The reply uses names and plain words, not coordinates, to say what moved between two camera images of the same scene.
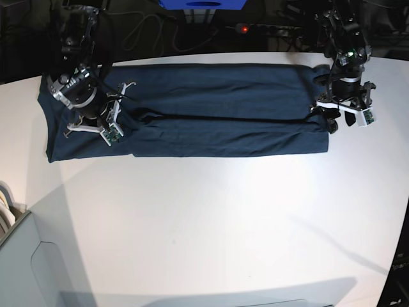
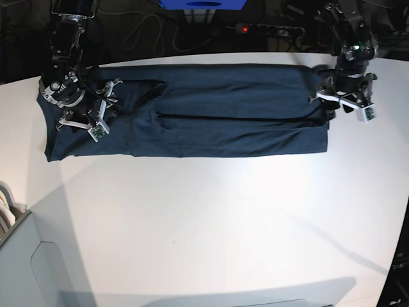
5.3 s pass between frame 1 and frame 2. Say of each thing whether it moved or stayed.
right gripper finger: moved
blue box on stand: stayed
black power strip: stayed
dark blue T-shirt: stayed
